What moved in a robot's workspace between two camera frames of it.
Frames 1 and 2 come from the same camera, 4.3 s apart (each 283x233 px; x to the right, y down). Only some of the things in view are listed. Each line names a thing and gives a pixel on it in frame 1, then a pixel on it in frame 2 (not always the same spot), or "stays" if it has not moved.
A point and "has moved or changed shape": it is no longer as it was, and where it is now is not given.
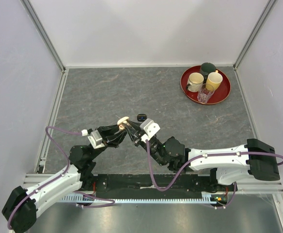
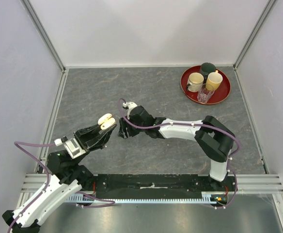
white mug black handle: (195, 80) stays
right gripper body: (140, 141) to (133, 130)
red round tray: (221, 92) stays
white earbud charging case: (121, 122) has moved or changed shape
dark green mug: (207, 68) stays
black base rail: (143, 183) stays
